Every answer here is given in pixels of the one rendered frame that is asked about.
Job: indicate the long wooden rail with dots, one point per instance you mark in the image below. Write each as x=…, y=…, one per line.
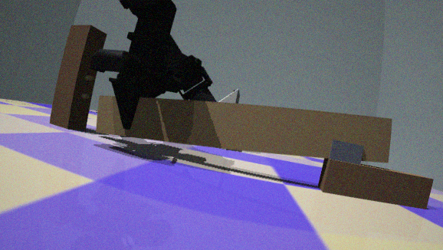
x=248, y=127

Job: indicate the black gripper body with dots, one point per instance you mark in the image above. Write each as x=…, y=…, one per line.
x=134, y=65

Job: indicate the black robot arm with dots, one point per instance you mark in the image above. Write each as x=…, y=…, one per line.
x=188, y=70

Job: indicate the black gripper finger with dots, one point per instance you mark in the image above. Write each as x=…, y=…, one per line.
x=127, y=96
x=152, y=92

